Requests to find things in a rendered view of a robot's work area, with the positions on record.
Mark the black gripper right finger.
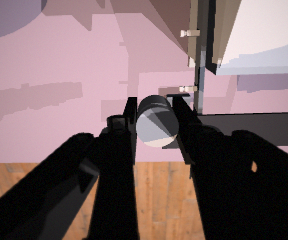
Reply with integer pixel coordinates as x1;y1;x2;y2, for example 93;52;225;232
172;96;288;240

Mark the grey metal cylinder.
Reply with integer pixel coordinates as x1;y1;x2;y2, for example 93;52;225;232
136;95;179;147

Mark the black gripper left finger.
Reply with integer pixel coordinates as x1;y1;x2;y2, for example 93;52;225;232
0;97;140;240

